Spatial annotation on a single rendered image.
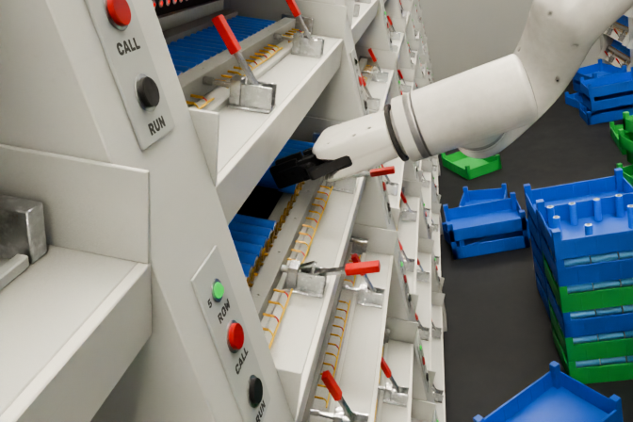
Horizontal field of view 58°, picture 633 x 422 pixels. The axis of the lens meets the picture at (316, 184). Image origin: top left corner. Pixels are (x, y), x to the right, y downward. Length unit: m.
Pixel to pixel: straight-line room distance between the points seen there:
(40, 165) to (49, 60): 0.05
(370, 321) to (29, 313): 0.68
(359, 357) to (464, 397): 0.99
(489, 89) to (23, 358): 0.55
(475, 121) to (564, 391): 1.21
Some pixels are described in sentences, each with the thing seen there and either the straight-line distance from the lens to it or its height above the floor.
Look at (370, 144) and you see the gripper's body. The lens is 0.69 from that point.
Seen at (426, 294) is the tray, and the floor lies 0.31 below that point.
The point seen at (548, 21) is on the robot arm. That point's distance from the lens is 0.72.
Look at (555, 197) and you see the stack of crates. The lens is 2.05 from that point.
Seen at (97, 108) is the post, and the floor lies 1.18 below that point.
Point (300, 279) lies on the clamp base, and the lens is 0.60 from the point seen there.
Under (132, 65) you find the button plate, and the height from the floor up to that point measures 1.19.
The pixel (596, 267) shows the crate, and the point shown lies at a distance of 1.61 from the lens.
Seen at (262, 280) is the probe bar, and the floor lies 0.95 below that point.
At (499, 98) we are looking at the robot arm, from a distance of 0.68.
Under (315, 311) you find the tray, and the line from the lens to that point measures 0.58.
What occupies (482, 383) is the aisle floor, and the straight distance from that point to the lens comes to 1.83.
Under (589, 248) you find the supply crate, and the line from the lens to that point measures 1.58.
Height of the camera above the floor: 1.21
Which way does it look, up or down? 20 degrees down
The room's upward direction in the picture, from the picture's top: 15 degrees counter-clockwise
